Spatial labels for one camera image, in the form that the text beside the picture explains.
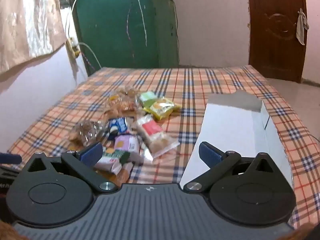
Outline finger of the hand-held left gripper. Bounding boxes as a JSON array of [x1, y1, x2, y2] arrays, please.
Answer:
[[0, 153, 22, 165]]

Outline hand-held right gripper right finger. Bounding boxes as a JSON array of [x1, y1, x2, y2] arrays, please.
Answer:
[[183, 142, 284, 193]]

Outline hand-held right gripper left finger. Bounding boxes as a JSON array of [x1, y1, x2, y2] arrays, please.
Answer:
[[22, 142, 118, 193]]

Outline clear bag of round cookies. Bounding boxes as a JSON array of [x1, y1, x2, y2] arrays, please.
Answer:
[[66, 119, 110, 148]]

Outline green and white snack packet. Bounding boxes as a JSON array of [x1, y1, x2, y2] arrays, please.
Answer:
[[95, 147, 131, 173]]

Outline white cardboard box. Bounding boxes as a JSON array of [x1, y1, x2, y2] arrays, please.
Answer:
[[179, 91, 294, 188]]

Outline purple snack packet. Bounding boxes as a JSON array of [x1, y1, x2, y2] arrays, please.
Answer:
[[114, 134, 140, 153]]

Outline orange snack packet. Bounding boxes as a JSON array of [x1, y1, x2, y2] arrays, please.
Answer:
[[95, 162, 133, 187]]

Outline blue snack packet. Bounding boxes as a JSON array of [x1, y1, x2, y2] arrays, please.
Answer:
[[107, 117, 131, 140]]

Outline red print bread bag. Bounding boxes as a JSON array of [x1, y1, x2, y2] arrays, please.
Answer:
[[100, 102, 140, 123]]

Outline red and white cracker packet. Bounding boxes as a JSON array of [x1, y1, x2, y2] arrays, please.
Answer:
[[136, 114, 180, 159]]

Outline yellow snack packet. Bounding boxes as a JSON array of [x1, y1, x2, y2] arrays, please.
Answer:
[[144, 97, 182, 121]]

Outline small clear bag brown snacks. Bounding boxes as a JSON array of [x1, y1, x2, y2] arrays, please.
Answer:
[[107, 86, 138, 105]]

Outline plaid tablecloth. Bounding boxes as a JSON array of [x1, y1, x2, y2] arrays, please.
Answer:
[[5, 65, 320, 230]]

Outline light green snack packet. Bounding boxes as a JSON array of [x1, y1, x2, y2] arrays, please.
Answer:
[[138, 91, 158, 108]]

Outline green cabinet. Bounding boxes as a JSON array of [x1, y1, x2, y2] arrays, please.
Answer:
[[75, 0, 180, 77]]

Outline brown wooden door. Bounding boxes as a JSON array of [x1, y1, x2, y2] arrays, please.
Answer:
[[246, 0, 308, 83]]

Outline beige curtain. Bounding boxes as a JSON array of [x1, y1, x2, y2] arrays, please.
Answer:
[[0, 0, 67, 75]]

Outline grey rag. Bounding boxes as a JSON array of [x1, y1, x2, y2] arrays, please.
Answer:
[[296, 9, 310, 46]]

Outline red and blue twisted cord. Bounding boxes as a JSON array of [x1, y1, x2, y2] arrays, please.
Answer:
[[81, 52, 96, 72]]

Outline white cable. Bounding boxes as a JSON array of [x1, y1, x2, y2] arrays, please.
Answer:
[[79, 42, 102, 69], [65, 0, 79, 40]]

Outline wall power strip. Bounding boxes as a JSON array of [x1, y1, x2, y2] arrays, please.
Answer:
[[65, 37, 80, 61]]

